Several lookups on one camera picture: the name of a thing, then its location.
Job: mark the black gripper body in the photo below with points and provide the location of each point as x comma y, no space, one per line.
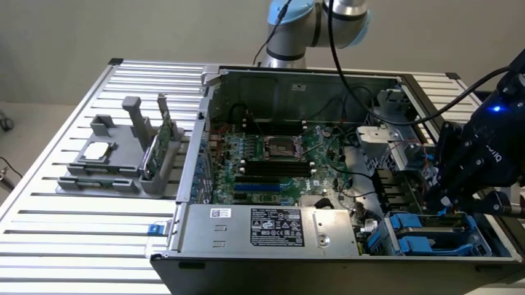
500,135

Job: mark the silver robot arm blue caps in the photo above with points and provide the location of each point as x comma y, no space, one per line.
288,40

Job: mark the silver disk bay cage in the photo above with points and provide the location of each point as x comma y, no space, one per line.
377,138

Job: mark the blue disk bay carrier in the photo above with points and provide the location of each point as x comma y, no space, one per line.
404,221

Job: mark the black plastic fan shroud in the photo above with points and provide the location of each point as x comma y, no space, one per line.
393,190

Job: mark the coin cell battery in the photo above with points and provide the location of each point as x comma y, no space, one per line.
326,133

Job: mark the green motherboard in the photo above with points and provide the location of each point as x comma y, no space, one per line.
328,172

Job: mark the silver chipset heat sink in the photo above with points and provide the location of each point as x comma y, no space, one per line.
312,201

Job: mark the CPU socket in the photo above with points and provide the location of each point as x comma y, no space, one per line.
284,149

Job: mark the black RAM slot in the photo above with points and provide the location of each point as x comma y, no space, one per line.
278,173
278,162
278,169
278,166

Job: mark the black expansion slot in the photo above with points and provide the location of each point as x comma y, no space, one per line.
257,179

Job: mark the blue expansion slot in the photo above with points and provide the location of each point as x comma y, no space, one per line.
257,187

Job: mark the open black PC case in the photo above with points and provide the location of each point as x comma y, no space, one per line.
288,276

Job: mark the silver power supply unit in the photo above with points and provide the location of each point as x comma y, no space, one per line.
234,242

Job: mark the green graphics card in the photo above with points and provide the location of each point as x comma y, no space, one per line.
162,144

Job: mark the blue case latch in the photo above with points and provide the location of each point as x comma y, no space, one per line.
154,229

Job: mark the grey parts rack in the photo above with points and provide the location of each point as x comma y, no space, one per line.
123,138

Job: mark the silver CPU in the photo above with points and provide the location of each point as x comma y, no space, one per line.
98,150

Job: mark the green RAM stick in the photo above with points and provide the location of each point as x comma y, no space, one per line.
98,183

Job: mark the chair caster wheel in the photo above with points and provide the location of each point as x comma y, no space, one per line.
7,123

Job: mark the silver optical drive bracket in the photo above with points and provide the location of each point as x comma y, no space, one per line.
392,101

